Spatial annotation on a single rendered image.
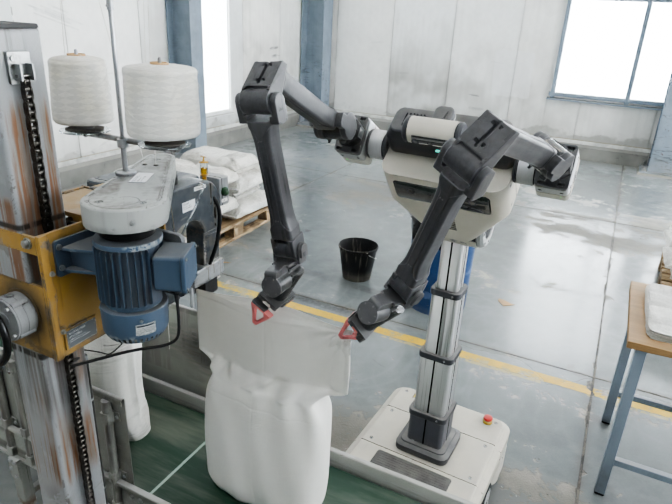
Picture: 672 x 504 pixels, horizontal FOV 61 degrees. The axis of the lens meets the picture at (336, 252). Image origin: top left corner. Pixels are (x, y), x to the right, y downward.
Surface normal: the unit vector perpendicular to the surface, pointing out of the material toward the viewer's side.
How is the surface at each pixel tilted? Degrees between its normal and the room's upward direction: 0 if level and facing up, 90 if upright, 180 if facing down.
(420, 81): 90
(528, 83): 90
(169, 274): 90
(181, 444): 0
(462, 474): 0
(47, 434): 90
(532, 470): 0
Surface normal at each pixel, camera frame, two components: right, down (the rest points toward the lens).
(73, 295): 0.89, 0.22
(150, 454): 0.05, -0.92
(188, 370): -0.45, 0.32
